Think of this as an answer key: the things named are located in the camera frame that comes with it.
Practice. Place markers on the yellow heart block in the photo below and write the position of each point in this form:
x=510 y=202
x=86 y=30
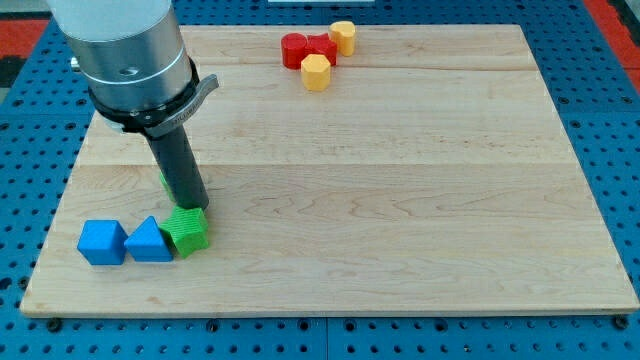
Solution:
x=343 y=34

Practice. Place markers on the blue cube block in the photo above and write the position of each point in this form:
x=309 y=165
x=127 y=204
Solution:
x=101 y=242

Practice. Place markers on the red star block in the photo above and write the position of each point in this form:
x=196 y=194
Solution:
x=322 y=44

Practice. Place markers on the green star block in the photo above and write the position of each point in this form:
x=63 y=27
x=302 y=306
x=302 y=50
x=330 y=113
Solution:
x=187 y=229

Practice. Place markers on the wooden board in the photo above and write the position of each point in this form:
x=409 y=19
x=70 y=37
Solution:
x=432 y=178

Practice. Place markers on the blue triangle block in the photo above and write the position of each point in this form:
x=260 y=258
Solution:
x=147 y=244

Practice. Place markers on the yellow hexagon block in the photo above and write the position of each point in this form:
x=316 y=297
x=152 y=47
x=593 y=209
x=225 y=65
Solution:
x=315 y=72

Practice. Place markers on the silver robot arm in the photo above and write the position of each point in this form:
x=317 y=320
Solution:
x=132 y=54

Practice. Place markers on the red circle block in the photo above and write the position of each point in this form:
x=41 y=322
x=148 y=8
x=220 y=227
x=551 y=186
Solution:
x=293 y=50

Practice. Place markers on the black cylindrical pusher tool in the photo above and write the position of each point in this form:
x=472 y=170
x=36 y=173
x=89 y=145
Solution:
x=177 y=163

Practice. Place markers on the green circle block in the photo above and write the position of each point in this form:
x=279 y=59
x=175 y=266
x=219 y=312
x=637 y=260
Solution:
x=166 y=187

